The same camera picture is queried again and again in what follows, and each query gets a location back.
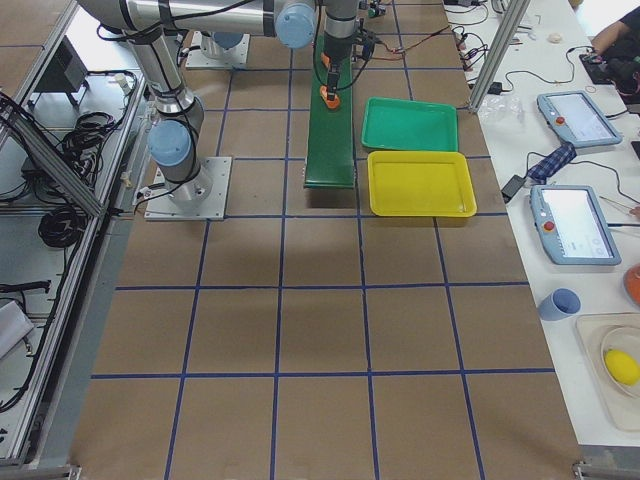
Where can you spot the black power adapter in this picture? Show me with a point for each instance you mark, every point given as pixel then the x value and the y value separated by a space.
pixel 512 187

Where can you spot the teach pendant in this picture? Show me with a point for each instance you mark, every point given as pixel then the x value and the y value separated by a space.
pixel 576 119
pixel 571 225

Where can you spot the plain orange cylinder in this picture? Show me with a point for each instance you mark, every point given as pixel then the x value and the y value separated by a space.
pixel 325 60

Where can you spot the lower teach pendant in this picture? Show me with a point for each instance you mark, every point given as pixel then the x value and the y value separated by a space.
pixel 571 225

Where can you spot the green conveyor belt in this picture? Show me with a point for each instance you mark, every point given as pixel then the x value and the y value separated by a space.
pixel 330 146

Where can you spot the upper teach pendant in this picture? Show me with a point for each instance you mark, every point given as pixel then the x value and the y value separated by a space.
pixel 576 119

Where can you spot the green plastic tray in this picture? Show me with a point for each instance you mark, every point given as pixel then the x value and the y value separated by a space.
pixel 396 124

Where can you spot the blue plaid cloth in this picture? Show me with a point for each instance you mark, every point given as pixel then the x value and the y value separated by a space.
pixel 552 163

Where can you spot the yellow lemon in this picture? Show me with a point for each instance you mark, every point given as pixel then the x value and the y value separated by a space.
pixel 622 367

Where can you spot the beige tray with bowl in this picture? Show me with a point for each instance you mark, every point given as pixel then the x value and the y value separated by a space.
pixel 611 344

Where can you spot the aluminium frame post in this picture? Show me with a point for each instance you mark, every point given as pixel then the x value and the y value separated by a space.
pixel 510 14

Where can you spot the orange cylinder marked 4680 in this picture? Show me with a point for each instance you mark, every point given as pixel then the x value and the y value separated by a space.
pixel 331 101

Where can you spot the orange round object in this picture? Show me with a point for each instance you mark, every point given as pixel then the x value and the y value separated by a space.
pixel 631 282

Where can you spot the blue plastic cup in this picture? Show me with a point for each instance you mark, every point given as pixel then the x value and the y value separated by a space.
pixel 559 304

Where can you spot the yellow plastic tray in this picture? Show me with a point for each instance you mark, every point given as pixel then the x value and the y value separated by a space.
pixel 420 184

